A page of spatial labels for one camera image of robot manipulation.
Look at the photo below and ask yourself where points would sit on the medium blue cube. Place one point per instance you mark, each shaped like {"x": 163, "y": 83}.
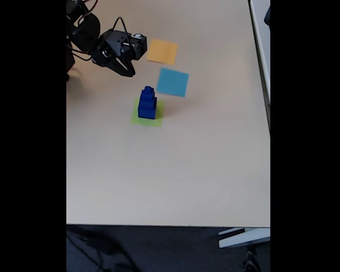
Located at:
{"x": 147, "y": 102}

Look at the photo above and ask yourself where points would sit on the green paper square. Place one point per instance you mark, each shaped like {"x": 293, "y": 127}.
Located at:
{"x": 136, "y": 120}

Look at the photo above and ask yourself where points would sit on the dark blue object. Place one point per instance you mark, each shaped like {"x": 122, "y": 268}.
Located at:
{"x": 268, "y": 17}

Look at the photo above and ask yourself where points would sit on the orange paper square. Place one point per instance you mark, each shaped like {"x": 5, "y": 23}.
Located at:
{"x": 161, "y": 51}

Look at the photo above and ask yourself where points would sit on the white table foot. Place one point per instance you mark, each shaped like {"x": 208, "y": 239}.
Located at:
{"x": 243, "y": 238}

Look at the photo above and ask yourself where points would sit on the light blue paper square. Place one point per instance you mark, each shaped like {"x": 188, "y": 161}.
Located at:
{"x": 173, "y": 82}

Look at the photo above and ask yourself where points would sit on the tiny blue cube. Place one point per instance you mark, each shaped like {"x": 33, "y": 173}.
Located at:
{"x": 149, "y": 88}

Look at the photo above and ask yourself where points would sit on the large blue cube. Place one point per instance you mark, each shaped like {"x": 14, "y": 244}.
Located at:
{"x": 147, "y": 113}

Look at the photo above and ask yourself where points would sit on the white neighbouring table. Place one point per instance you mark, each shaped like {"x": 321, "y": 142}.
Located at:
{"x": 260, "y": 42}

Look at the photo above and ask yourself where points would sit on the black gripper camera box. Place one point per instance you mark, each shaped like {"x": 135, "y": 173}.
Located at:
{"x": 130, "y": 45}

